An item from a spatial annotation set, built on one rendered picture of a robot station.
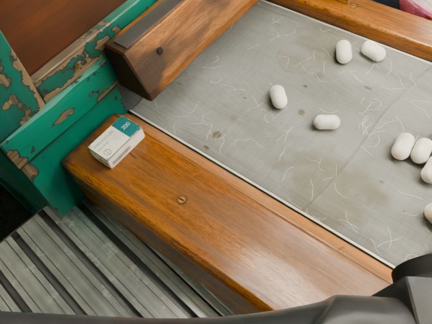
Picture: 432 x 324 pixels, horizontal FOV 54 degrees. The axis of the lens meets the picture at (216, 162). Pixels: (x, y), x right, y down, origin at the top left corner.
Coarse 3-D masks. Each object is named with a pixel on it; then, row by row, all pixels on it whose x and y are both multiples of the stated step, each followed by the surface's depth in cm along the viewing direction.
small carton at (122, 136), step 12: (120, 120) 52; (108, 132) 51; (120, 132) 51; (132, 132) 51; (96, 144) 51; (108, 144) 50; (120, 144) 50; (132, 144) 52; (96, 156) 51; (108, 156) 49; (120, 156) 51
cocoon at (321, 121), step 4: (316, 116) 53; (320, 116) 53; (324, 116) 53; (328, 116) 53; (332, 116) 53; (336, 116) 53; (316, 120) 53; (320, 120) 53; (324, 120) 53; (328, 120) 53; (332, 120) 52; (336, 120) 52; (316, 124) 53; (320, 124) 53; (324, 124) 53; (328, 124) 53; (332, 124) 53; (336, 124) 53; (320, 128) 53; (324, 128) 53; (328, 128) 53; (332, 128) 53; (336, 128) 53
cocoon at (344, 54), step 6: (342, 42) 59; (348, 42) 60; (336, 48) 60; (342, 48) 59; (348, 48) 59; (336, 54) 60; (342, 54) 58; (348, 54) 58; (342, 60) 59; (348, 60) 59
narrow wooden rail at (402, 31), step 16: (272, 0) 69; (288, 0) 67; (304, 0) 65; (320, 0) 65; (352, 0) 64; (368, 0) 63; (320, 16) 65; (336, 16) 63; (352, 16) 62; (368, 16) 61; (384, 16) 61; (400, 16) 61; (416, 16) 60; (352, 32) 63; (368, 32) 61; (384, 32) 60; (400, 32) 59; (416, 32) 59; (400, 48) 60; (416, 48) 58
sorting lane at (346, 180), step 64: (192, 64) 63; (256, 64) 62; (320, 64) 60; (384, 64) 59; (192, 128) 56; (256, 128) 55; (384, 128) 53; (320, 192) 49; (384, 192) 48; (384, 256) 44
